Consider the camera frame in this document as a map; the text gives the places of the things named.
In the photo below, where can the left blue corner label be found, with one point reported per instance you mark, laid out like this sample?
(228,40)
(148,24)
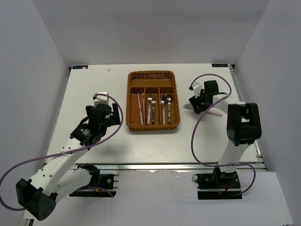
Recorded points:
(79,67)

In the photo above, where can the orange chopstick long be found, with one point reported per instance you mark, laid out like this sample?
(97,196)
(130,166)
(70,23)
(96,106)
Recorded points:
(140,107)

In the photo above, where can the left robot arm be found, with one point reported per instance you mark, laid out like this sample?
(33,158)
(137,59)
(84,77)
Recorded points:
(42,191)

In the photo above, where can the pink-handled spoon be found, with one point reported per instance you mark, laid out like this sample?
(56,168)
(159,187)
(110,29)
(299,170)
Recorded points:
(163,103)

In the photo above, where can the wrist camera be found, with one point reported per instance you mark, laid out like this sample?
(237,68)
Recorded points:
(101,98)
(197,88)

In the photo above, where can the pink-handled fork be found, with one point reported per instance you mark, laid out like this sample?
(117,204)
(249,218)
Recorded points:
(149,109)

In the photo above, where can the dark-handled steel spoon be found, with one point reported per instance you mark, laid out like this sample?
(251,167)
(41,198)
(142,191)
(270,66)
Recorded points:
(169,99)

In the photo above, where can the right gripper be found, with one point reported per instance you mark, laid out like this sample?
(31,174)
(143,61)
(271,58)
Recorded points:
(194,102)

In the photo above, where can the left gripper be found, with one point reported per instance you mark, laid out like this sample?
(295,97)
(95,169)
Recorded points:
(114,119)

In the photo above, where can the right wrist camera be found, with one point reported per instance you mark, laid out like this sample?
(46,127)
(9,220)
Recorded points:
(197,88)

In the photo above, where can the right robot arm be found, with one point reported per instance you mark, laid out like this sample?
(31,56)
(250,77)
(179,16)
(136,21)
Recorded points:
(243,121)

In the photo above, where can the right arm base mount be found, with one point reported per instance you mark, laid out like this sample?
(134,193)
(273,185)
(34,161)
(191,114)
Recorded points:
(216,186)

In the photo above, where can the blue corner label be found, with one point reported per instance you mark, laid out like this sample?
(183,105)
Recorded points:
(219,65)
(79,67)

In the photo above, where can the wicker cutlery tray basket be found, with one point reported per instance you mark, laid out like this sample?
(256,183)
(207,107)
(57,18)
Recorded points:
(155,84)

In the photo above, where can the dark-handled fork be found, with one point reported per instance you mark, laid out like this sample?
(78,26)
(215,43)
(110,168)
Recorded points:
(153,104)

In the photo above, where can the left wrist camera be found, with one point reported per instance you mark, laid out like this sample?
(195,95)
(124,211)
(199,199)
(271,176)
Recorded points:
(101,98)

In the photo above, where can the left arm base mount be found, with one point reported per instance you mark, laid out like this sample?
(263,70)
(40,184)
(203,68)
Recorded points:
(102,184)

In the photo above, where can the right blue corner label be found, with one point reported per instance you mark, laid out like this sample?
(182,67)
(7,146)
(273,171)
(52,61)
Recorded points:
(219,65)

